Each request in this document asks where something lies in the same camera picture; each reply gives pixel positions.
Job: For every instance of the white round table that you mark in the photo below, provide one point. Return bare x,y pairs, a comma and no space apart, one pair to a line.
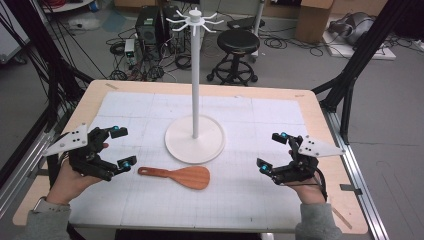
66,5

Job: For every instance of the black tape piece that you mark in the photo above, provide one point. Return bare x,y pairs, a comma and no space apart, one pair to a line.
350,189

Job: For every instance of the flat black device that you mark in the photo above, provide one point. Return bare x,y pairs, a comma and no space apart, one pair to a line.
245,22

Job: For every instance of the white post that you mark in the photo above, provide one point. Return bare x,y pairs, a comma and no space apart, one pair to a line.
259,20

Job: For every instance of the person's left hand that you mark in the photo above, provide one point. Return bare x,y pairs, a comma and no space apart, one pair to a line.
68,183

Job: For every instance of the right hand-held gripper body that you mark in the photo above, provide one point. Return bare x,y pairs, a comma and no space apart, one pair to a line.
310,156

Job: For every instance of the white hook rack stand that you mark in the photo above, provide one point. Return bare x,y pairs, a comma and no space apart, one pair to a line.
195,140

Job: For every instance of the white grid mat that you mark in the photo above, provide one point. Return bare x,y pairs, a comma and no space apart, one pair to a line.
200,206

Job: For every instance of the wooden rice spatula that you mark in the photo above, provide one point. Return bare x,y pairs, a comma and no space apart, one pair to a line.
186,176

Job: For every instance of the black metal frame stand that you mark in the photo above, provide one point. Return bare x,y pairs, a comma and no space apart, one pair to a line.
53,76
350,73

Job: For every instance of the grey backpack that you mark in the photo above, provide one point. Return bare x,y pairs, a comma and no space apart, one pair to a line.
353,26

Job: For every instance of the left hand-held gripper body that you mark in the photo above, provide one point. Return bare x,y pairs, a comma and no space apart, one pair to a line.
78,140

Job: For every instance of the white floor board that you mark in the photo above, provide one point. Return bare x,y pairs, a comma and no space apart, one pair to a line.
373,52

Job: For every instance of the black computer tower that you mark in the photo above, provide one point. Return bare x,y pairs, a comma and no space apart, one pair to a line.
148,30

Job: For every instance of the aluminium rail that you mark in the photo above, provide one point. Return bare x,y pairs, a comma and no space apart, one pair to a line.
23,173
360,180

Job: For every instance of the small grey power supply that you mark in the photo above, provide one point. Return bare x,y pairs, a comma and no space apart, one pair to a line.
129,50

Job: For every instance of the cardboard box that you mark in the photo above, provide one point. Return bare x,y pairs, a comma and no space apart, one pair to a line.
313,20

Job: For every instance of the black round stool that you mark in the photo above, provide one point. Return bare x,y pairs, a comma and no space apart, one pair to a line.
237,41

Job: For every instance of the person's right hand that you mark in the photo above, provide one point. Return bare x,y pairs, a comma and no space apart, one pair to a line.
310,191

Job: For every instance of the beige wrist watch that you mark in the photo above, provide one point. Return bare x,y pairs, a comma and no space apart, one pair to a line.
50,206

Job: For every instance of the thin wooden strip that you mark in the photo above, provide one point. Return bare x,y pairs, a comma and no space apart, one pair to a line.
342,218

